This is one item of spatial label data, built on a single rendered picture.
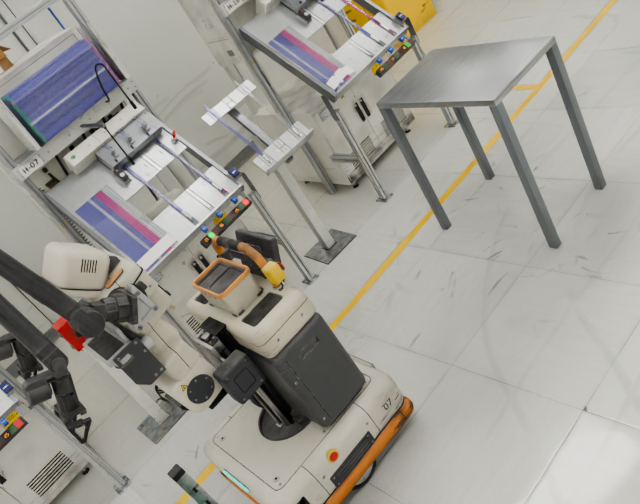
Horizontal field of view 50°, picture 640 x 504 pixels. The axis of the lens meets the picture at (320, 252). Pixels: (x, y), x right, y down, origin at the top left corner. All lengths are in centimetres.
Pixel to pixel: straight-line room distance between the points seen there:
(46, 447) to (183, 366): 153
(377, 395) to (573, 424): 69
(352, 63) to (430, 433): 219
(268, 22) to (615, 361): 267
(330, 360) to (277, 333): 27
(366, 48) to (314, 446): 240
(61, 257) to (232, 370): 66
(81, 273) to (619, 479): 177
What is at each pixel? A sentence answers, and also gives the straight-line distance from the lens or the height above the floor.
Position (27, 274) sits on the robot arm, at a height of 145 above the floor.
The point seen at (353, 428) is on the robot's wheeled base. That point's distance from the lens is 260.
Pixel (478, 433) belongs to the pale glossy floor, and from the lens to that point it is 268.
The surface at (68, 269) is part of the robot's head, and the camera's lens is 214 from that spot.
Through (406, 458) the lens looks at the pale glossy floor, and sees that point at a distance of 275.
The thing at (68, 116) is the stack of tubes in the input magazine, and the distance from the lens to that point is 364.
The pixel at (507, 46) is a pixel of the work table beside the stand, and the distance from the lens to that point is 320.
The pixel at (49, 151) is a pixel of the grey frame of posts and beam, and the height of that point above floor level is 134.
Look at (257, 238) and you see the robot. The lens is 247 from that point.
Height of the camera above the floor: 203
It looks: 30 degrees down
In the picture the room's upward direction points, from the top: 34 degrees counter-clockwise
